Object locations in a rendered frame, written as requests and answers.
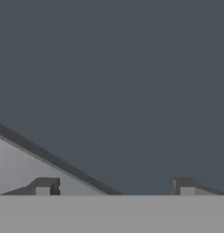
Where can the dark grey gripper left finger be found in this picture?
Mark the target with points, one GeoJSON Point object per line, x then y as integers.
{"type": "Point", "coordinates": [44, 184]}

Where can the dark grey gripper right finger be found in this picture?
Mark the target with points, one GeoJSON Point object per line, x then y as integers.
{"type": "Point", "coordinates": [184, 183]}

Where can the dark grey fridge door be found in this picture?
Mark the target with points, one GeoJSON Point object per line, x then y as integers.
{"type": "Point", "coordinates": [123, 79]}

